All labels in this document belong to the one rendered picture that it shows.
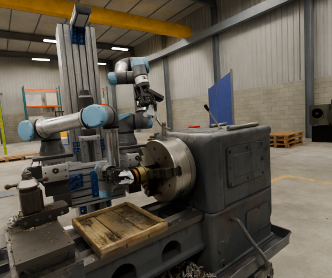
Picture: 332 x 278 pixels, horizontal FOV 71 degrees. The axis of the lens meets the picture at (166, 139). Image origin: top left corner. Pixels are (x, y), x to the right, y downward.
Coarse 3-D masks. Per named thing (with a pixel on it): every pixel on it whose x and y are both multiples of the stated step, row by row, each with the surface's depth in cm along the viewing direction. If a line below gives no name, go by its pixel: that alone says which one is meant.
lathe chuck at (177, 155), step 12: (156, 144) 114; (168, 144) 111; (156, 156) 116; (168, 156) 108; (180, 156) 109; (180, 168) 107; (168, 180) 110; (180, 180) 106; (156, 192) 119; (168, 192) 111
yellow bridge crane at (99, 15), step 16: (0, 0) 865; (16, 0) 893; (32, 0) 924; (48, 0) 957; (64, 0) 992; (64, 16) 1014; (96, 16) 1073; (112, 16) 1118; (128, 16) 1168; (160, 32) 1294; (176, 32) 1346
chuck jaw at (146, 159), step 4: (140, 148) 119; (144, 148) 120; (140, 152) 120; (144, 152) 118; (148, 152) 119; (140, 156) 116; (144, 156) 117; (148, 156) 118; (140, 160) 117; (144, 160) 115; (148, 160) 117; (152, 160) 118; (140, 164) 113; (144, 164) 114; (148, 164) 115; (152, 164) 116; (156, 164) 120
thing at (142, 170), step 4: (136, 168) 109; (140, 168) 109; (144, 168) 109; (148, 168) 113; (132, 172) 107; (136, 172) 107; (140, 172) 107; (144, 172) 108; (136, 176) 106; (140, 176) 107; (144, 176) 108; (136, 180) 106; (140, 180) 108; (144, 180) 109; (132, 184) 108; (136, 184) 108; (140, 184) 109
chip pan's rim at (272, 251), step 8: (272, 224) 152; (272, 232) 151; (280, 232) 148; (288, 232) 143; (280, 240) 133; (288, 240) 143; (272, 248) 130; (280, 248) 137; (248, 256) 129; (272, 256) 131; (192, 264) 125; (248, 264) 116; (256, 264) 121; (224, 272) 117; (240, 272) 114; (248, 272) 117
